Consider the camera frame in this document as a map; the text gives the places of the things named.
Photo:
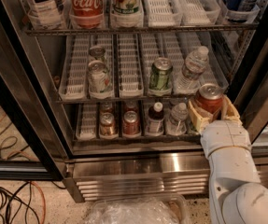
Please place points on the blue can top shelf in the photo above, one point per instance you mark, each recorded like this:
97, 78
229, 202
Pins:
239, 10

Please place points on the brown can bottom shelf back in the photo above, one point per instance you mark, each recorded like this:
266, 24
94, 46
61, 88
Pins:
106, 107

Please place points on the red can bottom shelf back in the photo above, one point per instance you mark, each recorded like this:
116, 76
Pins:
131, 106

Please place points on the white soda can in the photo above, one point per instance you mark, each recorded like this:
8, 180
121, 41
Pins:
100, 85
97, 53

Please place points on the water bottle bottom shelf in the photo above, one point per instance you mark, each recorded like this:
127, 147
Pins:
176, 122

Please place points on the brown can shelf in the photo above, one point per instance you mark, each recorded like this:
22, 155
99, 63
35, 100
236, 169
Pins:
107, 126
106, 107

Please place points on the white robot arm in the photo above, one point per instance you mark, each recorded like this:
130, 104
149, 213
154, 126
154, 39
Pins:
236, 194

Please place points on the red coke can shelf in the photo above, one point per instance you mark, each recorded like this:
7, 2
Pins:
209, 97

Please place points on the dark juice bottle bottom shelf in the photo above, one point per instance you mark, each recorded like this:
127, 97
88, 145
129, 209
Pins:
155, 119

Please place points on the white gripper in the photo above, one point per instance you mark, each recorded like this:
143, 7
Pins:
225, 136

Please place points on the clear water bottle middle shelf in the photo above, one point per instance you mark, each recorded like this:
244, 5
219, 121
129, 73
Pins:
195, 64

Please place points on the white soda can behind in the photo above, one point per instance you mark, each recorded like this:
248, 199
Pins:
97, 53

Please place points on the clear plastic bin with bag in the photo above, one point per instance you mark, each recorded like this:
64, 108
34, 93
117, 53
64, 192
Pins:
147, 209

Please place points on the green label soda bottle top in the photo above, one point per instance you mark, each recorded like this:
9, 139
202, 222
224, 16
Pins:
126, 13

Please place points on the red can bottom shelf front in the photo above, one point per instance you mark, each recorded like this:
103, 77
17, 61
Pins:
131, 123

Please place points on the tea bottle top shelf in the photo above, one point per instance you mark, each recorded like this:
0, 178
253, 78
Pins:
47, 14

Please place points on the glass fridge door left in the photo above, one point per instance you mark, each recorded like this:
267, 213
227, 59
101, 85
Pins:
26, 114

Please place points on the white soda can front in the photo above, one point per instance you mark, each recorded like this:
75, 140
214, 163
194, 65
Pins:
100, 85

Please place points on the stainless steel fridge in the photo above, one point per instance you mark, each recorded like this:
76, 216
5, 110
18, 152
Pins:
56, 62

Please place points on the large coca-cola bottle top shelf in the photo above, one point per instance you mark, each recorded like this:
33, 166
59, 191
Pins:
87, 13

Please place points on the brown can bottom shelf front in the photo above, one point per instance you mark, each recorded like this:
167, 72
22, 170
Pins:
107, 126

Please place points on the green soda can middle shelf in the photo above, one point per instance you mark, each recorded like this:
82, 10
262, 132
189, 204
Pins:
160, 75

